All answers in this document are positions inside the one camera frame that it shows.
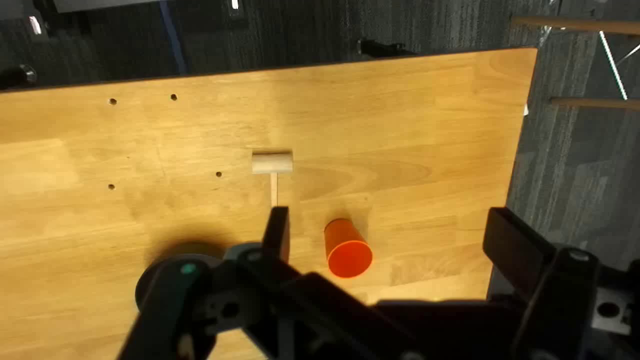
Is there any wooden mallet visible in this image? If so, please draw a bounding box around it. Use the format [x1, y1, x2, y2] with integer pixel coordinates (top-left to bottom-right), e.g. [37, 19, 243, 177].
[250, 148, 296, 211]

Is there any wooden stool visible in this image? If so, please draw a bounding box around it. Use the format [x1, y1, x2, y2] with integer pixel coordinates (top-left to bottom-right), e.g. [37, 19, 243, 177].
[509, 14, 640, 115]

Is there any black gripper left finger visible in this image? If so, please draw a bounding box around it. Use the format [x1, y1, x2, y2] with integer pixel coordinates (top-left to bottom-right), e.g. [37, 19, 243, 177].
[257, 205, 293, 268]

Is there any orange plastic cup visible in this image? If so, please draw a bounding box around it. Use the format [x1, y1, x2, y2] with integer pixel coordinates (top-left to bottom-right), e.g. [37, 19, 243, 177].
[321, 216, 376, 281]

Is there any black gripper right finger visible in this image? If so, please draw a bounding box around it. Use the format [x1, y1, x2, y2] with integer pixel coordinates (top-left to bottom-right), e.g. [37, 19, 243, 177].
[479, 206, 557, 304]

